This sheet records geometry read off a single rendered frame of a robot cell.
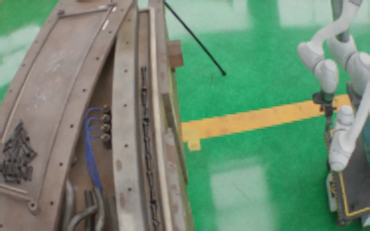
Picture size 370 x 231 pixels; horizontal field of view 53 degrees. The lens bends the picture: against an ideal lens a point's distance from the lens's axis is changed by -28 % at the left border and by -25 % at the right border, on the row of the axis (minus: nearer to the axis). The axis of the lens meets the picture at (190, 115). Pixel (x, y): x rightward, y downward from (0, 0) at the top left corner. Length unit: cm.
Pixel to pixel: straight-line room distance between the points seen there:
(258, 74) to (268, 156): 71
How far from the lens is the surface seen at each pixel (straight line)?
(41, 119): 152
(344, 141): 171
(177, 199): 137
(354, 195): 245
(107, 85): 171
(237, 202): 276
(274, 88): 331
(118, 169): 132
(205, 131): 309
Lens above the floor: 239
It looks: 49 degrees down
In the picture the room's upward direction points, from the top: 9 degrees counter-clockwise
